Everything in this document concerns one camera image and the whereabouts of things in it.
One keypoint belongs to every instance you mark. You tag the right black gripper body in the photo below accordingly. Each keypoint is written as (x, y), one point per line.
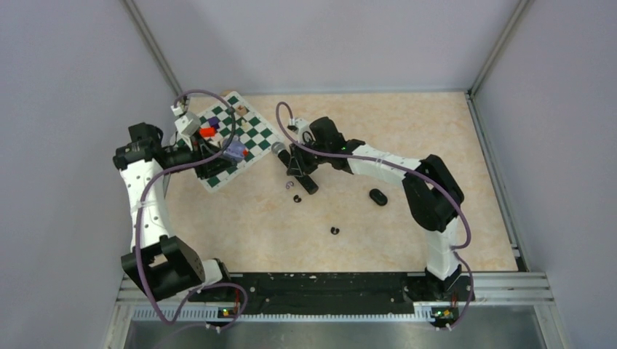
(308, 161)

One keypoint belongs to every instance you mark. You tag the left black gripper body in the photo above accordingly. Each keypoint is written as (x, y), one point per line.
(196, 153)

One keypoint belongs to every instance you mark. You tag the lavender earbud charging case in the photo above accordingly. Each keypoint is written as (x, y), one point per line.
(236, 150)

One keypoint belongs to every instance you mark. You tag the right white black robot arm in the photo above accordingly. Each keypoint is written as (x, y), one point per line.
(432, 194)

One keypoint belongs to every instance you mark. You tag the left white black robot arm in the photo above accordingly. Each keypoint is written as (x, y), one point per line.
(160, 263)

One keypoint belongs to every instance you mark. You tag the black earbud charging case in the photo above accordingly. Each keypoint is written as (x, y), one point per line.
(378, 197)

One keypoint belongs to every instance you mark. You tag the red block upper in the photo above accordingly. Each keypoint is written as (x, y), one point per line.
(208, 132)

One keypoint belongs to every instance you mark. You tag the black silver microphone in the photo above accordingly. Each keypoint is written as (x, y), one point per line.
(301, 178)

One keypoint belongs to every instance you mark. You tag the purple block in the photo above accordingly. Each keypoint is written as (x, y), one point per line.
(214, 122)

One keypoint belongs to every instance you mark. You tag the green white chessboard mat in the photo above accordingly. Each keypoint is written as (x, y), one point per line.
(258, 139)

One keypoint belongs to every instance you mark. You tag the white chess piece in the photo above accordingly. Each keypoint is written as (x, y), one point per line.
(245, 126)

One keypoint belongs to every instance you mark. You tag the wooden cube piece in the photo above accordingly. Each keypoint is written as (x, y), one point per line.
(241, 110)

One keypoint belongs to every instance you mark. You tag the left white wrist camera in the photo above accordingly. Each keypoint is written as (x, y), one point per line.
(186, 122)

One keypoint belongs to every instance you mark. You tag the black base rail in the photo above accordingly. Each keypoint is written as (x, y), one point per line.
(348, 294)

